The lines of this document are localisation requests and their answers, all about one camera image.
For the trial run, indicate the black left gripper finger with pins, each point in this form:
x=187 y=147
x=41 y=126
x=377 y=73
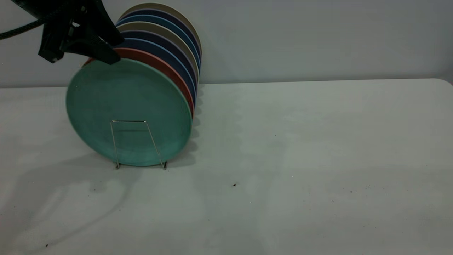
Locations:
x=102 y=24
x=95 y=47

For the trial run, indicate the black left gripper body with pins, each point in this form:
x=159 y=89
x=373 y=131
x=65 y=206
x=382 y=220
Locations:
x=60 y=24

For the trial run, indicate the green round plate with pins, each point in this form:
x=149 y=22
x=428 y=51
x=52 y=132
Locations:
x=124 y=106

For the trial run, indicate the blue round plate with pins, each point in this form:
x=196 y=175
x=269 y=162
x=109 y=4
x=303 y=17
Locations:
x=148 y=43
x=148 y=17

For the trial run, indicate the dark purple round plate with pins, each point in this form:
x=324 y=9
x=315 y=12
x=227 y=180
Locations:
x=148 y=34

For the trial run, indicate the navy round plate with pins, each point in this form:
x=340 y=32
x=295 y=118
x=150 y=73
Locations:
x=148 y=11

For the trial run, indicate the red round plate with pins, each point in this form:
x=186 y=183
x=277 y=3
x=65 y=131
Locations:
x=148 y=54

